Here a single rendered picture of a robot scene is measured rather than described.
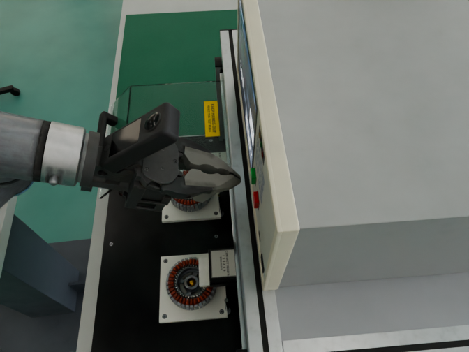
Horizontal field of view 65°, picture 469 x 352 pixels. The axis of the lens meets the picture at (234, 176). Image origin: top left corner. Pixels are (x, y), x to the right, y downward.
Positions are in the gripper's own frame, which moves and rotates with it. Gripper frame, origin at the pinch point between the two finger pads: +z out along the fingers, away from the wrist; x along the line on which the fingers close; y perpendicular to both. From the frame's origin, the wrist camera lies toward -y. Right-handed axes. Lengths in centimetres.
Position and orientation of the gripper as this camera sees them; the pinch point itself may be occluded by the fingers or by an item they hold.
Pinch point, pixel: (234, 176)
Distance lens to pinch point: 53.1
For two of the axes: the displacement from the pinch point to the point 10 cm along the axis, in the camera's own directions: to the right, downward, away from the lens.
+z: 9.0, 1.6, 4.0
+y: -4.2, 5.1, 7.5
